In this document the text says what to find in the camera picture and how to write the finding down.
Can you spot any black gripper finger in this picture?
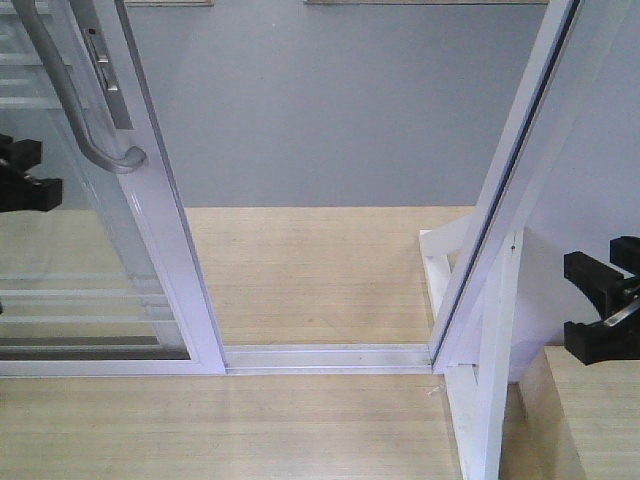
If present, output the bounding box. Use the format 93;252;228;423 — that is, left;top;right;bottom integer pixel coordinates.
564;316;639;365
0;134;42;172
564;236;639;319
1;164;63;213

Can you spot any grey door handle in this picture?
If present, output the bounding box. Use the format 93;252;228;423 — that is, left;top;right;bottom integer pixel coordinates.
11;0;146;174

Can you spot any white sliding glass door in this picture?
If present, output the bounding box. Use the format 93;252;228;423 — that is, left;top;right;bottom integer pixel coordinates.
1;1;226;377

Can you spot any aluminium door floor track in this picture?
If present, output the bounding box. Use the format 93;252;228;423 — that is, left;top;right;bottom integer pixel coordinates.
225;343;432;376

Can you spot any light wooden box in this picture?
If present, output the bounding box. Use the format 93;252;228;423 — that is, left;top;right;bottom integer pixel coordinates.
500;346;639;479

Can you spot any white wooden support brace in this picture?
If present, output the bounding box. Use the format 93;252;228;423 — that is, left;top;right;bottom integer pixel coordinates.
444;231;523;479

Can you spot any white door frame post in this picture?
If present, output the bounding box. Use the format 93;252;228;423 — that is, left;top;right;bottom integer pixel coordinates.
429;1;639;374

